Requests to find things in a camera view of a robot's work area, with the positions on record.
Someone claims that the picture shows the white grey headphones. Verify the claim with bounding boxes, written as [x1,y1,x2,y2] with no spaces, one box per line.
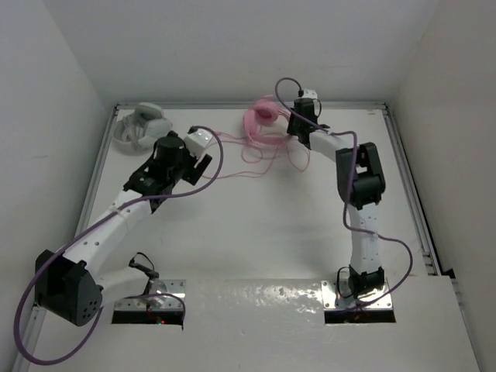
[112,102,173,155]

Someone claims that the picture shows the pink headphones with cable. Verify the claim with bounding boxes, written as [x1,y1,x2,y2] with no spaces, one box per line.
[217,95,311,179]

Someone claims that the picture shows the aluminium table frame rail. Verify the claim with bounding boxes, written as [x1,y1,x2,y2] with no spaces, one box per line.
[11,101,462,372]

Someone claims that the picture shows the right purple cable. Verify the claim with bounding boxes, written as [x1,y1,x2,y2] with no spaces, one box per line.
[274,77,414,311]

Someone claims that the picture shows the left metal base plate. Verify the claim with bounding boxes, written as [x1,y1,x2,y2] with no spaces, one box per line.
[114,280,185,312]

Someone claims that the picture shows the metal base plate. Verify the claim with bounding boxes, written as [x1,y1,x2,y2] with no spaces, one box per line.
[114,280,185,312]
[321,280,394,312]

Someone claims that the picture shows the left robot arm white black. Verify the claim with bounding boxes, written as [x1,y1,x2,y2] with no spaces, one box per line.
[34,127,214,326]

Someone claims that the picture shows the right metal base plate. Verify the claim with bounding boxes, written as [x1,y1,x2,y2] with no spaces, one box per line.
[321,280,394,312]

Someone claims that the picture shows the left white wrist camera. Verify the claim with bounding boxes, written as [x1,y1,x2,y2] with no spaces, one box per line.
[183,129,213,158]

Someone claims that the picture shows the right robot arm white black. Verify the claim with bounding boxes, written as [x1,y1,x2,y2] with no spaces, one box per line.
[288,98,385,298]

